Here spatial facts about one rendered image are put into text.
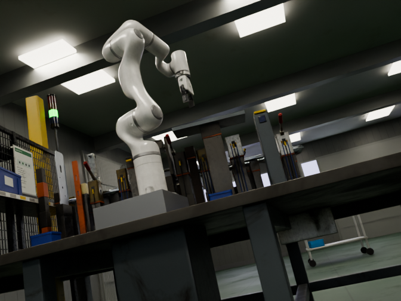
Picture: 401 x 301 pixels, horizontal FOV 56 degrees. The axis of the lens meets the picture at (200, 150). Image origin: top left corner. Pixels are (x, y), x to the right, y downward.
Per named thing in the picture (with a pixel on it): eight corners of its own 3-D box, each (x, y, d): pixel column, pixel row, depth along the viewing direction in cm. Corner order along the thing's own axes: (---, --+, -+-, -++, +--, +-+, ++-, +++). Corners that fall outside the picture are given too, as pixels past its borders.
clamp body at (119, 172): (142, 237, 199) (130, 170, 209) (136, 237, 189) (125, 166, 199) (130, 240, 199) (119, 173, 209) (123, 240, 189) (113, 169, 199)
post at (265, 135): (290, 200, 181) (267, 116, 192) (292, 198, 173) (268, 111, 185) (275, 203, 181) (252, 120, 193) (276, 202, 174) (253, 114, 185)
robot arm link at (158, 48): (131, 56, 199) (170, 82, 221) (153, 42, 191) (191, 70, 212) (131, 43, 203) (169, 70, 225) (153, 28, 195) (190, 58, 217)
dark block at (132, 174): (151, 235, 196) (137, 158, 207) (147, 234, 189) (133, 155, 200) (141, 236, 196) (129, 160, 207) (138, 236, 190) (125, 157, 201)
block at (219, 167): (240, 212, 182) (219, 126, 194) (240, 210, 174) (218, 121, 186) (220, 217, 183) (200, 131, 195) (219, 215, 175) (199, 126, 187)
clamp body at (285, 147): (305, 200, 197) (286, 136, 207) (309, 197, 185) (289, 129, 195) (292, 203, 197) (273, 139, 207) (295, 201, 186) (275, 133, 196)
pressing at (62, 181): (70, 206, 231) (63, 153, 240) (61, 203, 220) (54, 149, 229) (68, 206, 231) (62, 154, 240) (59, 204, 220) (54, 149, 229)
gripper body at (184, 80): (185, 71, 206) (190, 89, 203) (192, 77, 216) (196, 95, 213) (173, 76, 208) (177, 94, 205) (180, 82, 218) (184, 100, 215)
